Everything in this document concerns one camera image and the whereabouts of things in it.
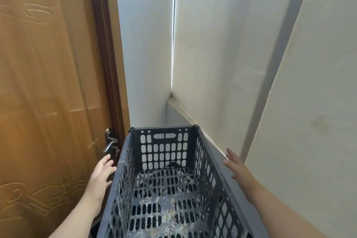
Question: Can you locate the person's right hand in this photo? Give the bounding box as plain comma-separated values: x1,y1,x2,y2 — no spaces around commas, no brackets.
223,148,259,194

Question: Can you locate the person's right forearm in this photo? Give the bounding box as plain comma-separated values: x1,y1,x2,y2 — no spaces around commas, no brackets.
245,184,328,238

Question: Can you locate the person's left forearm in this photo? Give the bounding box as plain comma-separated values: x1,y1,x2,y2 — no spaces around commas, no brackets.
49,192,102,238

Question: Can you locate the silver metal door handle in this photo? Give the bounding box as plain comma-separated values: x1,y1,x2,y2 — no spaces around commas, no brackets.
102,128,120,155

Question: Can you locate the grey perforated plastic basket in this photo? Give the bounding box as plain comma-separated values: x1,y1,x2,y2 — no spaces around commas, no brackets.
96,125,255,238

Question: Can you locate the dark brown door frame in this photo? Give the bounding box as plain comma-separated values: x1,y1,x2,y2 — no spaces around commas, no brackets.
86,0,131,167

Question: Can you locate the person's left hand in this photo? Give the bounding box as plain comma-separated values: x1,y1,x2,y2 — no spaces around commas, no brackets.
83,154,117,216

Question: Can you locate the brown wooden door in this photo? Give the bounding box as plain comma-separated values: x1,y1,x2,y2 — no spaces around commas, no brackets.
0,0,119,238

